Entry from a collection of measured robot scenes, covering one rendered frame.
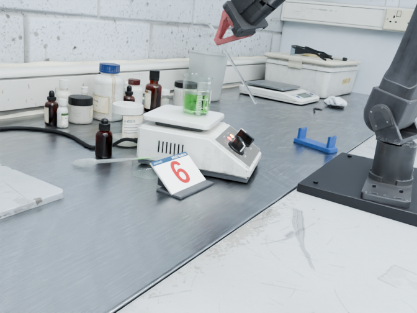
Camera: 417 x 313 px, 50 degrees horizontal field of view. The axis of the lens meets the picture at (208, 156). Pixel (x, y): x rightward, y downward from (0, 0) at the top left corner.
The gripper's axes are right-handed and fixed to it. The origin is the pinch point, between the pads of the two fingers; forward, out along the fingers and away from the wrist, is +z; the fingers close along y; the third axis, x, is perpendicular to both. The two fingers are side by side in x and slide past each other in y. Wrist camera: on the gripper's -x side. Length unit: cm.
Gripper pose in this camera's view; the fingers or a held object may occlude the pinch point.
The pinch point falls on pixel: (218, 40)
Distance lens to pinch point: 98.7
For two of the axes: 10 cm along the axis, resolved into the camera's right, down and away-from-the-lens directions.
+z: -6.3, 4.1, 6.6
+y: -6.0, 2.9, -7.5
